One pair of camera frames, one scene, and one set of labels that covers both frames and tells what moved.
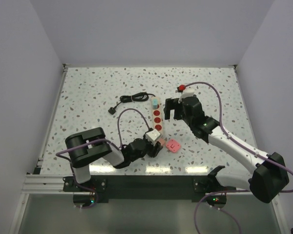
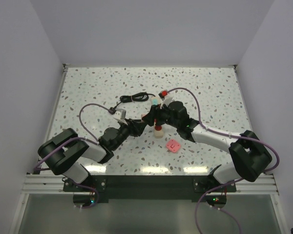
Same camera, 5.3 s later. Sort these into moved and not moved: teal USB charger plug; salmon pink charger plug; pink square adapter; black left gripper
Moved: salmon pink charger plug; black left gripper
Not moved: teal USB charger plug; pink square adapter
